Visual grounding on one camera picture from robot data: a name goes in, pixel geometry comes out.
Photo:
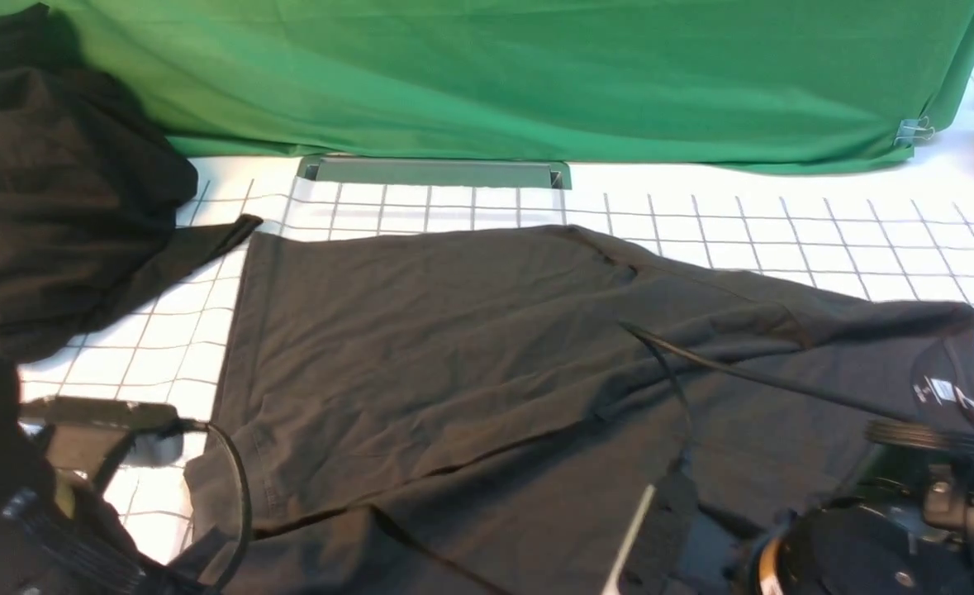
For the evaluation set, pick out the dark gray long-sleeve shirt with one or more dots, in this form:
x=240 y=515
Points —
x=463 y=413

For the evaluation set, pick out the binder clip on cloth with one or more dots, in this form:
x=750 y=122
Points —
x=912 y=131

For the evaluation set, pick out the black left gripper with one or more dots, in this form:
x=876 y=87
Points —
x=79 y=541

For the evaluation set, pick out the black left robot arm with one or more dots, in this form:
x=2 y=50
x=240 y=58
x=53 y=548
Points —
x=25 y=566

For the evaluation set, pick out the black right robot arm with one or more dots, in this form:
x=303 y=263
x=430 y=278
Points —
x=902 y=524

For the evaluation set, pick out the gray metal tray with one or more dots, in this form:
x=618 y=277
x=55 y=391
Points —
x=471 y=173

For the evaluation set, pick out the white grid table mat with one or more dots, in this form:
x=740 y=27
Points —
x=758 y=444

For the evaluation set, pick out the green backdrop cloth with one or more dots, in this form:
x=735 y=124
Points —
x=774 y=87

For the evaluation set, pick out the pile of dark clothes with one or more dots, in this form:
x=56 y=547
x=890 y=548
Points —
x=90 y=192

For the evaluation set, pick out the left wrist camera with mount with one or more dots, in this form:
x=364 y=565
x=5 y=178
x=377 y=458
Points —
x=95 y=438

